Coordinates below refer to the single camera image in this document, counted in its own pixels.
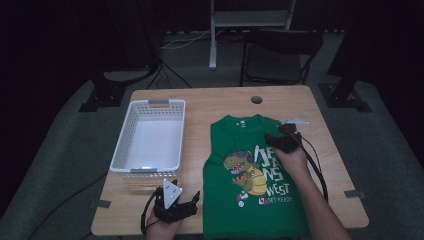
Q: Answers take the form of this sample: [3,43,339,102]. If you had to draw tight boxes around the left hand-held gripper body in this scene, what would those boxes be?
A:
[153,178,200,224]

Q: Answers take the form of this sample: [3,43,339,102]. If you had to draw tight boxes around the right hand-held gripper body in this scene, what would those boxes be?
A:
[270,116,310,155]

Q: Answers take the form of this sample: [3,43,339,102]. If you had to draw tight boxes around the green dinosaur print T-shirt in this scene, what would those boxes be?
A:
[202,114,311,240]

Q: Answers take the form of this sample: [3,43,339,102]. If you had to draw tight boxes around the person's right hand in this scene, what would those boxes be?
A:
[274,146,309,178]

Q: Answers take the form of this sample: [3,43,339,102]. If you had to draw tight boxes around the person's left hand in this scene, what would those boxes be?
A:
[145,209,184,240]

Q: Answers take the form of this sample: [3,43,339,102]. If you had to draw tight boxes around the white plastic basket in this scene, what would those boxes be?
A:
[109,98,187,178]

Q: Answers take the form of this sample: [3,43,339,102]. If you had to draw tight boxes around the black folding chair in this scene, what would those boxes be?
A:
[239,29,324,87]

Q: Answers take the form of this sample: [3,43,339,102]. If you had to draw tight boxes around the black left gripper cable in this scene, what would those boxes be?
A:
[140,190,163,236]

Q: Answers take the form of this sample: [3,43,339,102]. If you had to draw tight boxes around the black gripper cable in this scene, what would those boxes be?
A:
[296,133,330,203]
[140,190,163,236]

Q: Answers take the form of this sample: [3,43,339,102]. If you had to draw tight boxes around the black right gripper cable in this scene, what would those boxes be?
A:
[296,133,330,203]

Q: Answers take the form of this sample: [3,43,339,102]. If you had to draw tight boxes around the black stand with base plate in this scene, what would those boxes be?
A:
[318,49,373,113]
[78,68,158,113]

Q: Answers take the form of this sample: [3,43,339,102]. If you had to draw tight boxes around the white metal table frame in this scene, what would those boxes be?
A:
[209,0,297,70]

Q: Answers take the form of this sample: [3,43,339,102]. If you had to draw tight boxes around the thin black floor cable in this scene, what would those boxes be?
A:
[146,59,193,90]

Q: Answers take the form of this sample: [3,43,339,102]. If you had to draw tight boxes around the white floor cable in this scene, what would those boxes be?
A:
[161,29,214,51]

